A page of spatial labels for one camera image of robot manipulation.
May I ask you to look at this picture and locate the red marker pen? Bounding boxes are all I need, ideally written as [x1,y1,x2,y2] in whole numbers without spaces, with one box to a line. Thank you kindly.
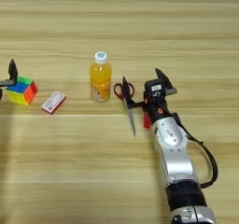
[142,111,152,130]

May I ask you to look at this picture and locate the orange juice bottle white cap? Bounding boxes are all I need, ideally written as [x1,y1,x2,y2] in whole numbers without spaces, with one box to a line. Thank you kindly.
[89,50,113,104]

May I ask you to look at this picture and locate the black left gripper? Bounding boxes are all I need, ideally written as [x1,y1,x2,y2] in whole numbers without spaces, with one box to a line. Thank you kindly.
[0,58,19,102]

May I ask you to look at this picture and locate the red handled scissors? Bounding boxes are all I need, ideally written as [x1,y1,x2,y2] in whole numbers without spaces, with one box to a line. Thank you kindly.
[113,82,137,137]

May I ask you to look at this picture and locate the small red white card box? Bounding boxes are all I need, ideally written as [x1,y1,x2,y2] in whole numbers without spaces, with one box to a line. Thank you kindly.
[40,91,67,115]

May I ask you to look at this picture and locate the multicoloured puzzle cube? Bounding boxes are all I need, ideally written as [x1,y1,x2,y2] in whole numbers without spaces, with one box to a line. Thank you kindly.
[5,76,38,106]

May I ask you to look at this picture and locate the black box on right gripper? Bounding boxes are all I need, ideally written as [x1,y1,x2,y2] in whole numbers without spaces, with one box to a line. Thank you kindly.
[143,79,166,100]

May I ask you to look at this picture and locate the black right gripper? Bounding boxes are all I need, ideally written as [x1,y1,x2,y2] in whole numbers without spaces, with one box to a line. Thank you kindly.
[121,67,178,127]

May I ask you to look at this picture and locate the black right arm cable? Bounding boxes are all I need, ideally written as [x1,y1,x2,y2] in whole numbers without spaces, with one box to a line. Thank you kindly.
[166,104,219,190]

